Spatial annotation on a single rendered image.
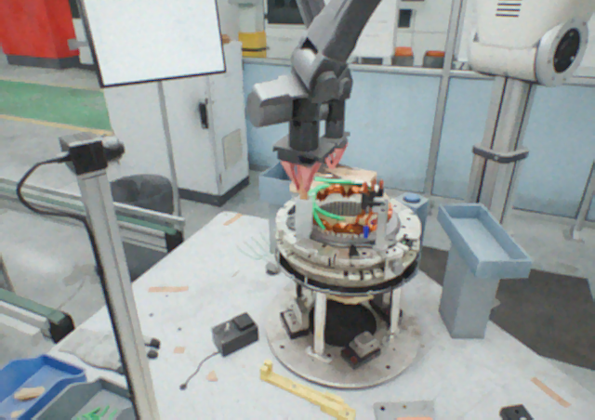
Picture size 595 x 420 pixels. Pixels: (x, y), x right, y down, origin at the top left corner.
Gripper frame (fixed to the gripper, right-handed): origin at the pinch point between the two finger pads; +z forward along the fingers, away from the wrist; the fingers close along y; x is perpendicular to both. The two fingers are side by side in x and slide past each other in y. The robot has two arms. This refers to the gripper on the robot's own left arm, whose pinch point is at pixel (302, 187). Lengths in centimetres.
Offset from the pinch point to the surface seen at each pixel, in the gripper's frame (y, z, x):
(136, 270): -135, 123, 55
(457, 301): 32.4, 31.3, 18.1
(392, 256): 19.3, 10.4, 0.7
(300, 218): 0.4, 6.7, -1.4
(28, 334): -68, 52, -28
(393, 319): 20.4, 33.4, 7.6
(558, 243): 83, 133, 220
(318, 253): 6.1, 10.8, -4.8
